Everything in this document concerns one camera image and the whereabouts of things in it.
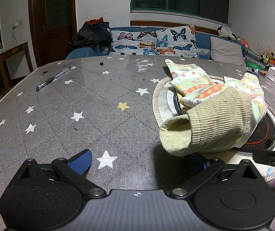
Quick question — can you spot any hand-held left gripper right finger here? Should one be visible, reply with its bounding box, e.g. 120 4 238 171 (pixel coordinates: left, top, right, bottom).
169 155 266 199

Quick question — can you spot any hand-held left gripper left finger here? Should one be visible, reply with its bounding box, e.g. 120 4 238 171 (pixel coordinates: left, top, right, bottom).
10 149 107 199

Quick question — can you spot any printed child cardigan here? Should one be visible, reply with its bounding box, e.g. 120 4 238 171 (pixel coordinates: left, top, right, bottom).
159 59 268 156

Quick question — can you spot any dark clothes pile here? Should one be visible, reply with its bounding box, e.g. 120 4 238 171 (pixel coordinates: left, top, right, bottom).
66 20 111 54

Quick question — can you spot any round black induction hob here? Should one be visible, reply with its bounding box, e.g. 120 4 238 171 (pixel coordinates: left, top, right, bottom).
155 76 275 162

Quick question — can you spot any grey star tablecloth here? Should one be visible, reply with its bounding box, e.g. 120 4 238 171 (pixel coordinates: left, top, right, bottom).
0 55 275 231

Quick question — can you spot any green ball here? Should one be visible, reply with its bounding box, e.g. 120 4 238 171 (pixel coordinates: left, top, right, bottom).
246 63 263 72

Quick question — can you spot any yellow black plush toy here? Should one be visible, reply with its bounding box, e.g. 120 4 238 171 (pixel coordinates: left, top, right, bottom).
258 52 275 66

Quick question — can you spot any black clear pen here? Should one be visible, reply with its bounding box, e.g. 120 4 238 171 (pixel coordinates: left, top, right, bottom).
36 67 72 91

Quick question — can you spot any pink plush toy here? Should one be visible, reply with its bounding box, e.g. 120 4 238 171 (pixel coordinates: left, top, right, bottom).
233 35 251 53

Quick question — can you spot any grey pillow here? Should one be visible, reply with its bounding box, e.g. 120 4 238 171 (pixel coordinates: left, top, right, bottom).
210 37 246 66

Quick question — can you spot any black white plush toy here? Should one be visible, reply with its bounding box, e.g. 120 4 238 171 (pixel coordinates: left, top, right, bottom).
218 26 234 39

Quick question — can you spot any blue sofa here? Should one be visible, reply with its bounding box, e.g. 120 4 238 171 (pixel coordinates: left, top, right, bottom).
65 25 270 68

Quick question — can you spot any wooden side table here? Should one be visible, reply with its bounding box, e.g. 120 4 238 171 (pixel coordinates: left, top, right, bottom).
0 42 34 109

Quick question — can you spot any red cloth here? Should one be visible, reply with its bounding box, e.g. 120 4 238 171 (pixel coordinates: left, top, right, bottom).
86 17 104 26

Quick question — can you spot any dark wooden door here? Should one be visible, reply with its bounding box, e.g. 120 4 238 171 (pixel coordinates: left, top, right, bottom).
28 0 78 64

